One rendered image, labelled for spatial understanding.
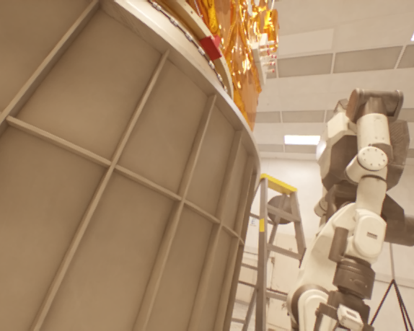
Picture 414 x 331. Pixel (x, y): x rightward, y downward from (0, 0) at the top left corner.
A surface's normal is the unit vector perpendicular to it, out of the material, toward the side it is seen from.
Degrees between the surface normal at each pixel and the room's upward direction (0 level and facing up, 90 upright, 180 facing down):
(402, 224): 113
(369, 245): 90
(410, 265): 90
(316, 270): 90
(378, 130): 90
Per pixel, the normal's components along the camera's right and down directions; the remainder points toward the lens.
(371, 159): -0.17, -0.46
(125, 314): 0.73, -0.11
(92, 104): 0.58, -0.21
